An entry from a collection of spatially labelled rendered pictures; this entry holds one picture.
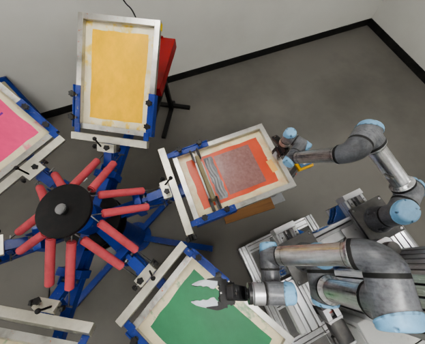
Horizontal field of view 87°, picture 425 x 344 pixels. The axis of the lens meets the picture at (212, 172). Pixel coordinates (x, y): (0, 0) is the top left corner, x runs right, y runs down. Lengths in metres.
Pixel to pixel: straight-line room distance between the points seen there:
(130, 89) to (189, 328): 1.63
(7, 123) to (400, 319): 2.27
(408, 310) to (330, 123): 2.90
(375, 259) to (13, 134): 2.15
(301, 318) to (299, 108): 2.68
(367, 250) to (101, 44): 1.93
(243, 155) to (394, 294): 1.30
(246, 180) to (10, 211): 2.76
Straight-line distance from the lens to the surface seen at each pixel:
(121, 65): 1.90
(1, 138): 2.14
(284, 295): 0.90
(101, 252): 1.54
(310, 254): 0.90
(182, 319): 1.64
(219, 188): 1.67
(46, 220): 1.55
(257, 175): 1.75
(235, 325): 1.64
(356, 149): 1.21
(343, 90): 3.97
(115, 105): 1.87
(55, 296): 1.72
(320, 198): 2.95
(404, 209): 1.44
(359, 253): 0.83
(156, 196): 1.62
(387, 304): 0.82
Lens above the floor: 2.55
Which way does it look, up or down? 67 degrees down
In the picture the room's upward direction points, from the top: straight up
